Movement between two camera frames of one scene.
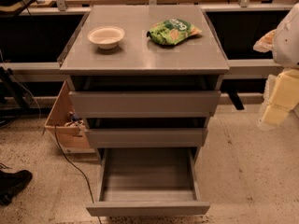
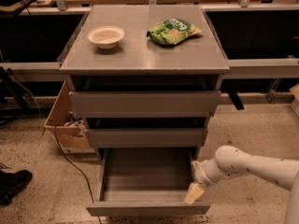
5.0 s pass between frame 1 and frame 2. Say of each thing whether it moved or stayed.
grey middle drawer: stayed
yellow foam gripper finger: moved
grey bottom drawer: stayed
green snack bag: stayed
